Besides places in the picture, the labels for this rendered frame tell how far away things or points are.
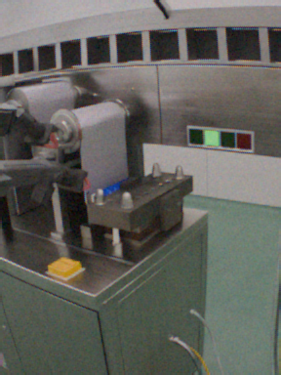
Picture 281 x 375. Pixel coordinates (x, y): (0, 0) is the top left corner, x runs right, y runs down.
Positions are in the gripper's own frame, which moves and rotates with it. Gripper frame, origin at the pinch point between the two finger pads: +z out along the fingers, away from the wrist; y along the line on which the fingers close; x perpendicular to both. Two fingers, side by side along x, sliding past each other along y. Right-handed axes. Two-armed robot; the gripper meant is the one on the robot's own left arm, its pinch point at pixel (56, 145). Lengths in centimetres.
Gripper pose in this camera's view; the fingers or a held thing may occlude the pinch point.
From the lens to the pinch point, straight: 133.7
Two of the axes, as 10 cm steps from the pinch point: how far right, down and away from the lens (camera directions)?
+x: 3.1, -9.1, 2.6
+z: 4.6, 3.9, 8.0
